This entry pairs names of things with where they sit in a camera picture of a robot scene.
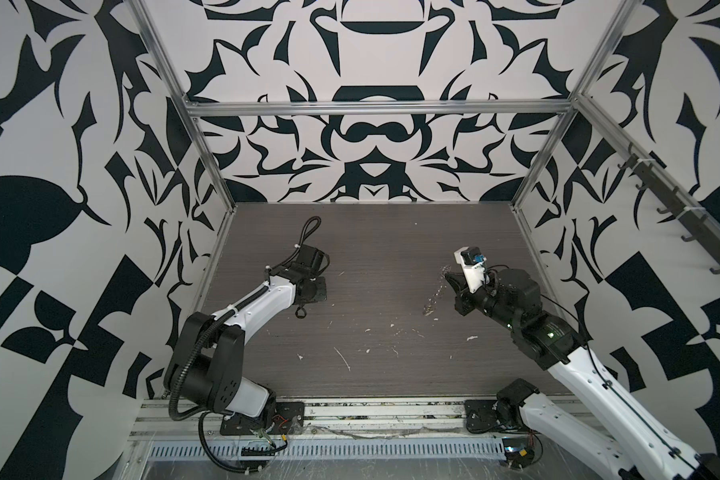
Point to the white slotted cable duct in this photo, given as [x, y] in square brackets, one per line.
[335, 449]

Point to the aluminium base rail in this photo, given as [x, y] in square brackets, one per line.
[338, 417]

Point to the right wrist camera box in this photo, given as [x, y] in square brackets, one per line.
[472, 262]

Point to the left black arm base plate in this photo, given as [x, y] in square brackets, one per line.
[277, 417]

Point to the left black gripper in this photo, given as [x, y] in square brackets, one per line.
[321, 292]

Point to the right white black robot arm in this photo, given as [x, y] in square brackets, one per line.
[633, 443]

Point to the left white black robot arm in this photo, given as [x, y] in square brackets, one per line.
[205, 373]

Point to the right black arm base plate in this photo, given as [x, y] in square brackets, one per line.
[484, 416]

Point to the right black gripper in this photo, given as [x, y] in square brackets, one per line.
[465, 304]

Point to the black wall hook rail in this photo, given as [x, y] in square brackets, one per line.
[676, 204]

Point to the small green circuit board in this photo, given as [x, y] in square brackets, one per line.
[518, 455]

